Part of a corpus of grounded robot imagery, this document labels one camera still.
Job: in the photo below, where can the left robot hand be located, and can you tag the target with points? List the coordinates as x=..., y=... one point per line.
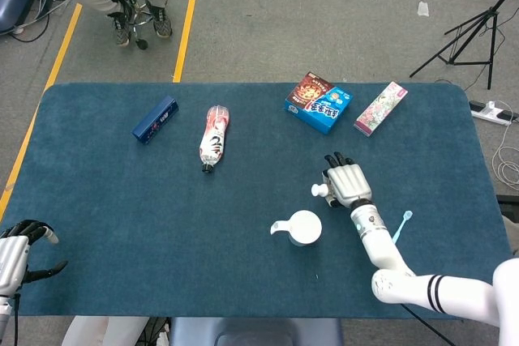
x=12, y=257

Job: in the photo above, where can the plastic bottle red white label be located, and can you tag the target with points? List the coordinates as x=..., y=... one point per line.
x=215, y=139

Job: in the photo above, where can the light blue toothbrush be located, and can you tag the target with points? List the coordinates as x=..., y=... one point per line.
x=403, y=222

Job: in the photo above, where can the white power strip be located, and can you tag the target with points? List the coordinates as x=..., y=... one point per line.
x=486, y=111

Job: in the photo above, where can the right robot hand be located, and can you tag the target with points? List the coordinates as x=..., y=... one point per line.
x=348, y=180

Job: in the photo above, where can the flat white paper scrap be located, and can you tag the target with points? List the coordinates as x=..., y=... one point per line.
x=423, y=9

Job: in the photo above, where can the black stool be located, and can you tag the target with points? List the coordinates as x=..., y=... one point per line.
x=138, y=18

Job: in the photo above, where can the white pink small box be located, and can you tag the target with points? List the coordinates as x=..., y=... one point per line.
x=381, y=109

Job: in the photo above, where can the white toothpaste tube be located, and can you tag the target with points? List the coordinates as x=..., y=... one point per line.
x=317, y=190

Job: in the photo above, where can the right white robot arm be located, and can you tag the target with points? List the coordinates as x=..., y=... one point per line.
x=381, y=249

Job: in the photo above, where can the dark blue long box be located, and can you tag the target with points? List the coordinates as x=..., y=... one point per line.
x=156, y=119

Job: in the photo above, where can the blue table mat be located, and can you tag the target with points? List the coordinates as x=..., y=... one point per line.
x=162, y=220

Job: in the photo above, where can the white robot body cover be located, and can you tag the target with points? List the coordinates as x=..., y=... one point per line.
x=101, y=331

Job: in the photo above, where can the long yellow floor tape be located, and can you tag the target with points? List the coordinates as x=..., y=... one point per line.
x=52, y=74

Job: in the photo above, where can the short yellow floor tape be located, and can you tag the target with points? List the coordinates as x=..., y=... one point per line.
x=184, y=38

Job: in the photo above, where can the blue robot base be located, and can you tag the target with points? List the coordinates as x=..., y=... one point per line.
x=251, y=330

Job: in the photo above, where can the black tripod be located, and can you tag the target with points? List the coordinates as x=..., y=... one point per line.
x=492, y=14

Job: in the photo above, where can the blue snack box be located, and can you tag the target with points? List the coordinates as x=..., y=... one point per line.
x=320, y=109

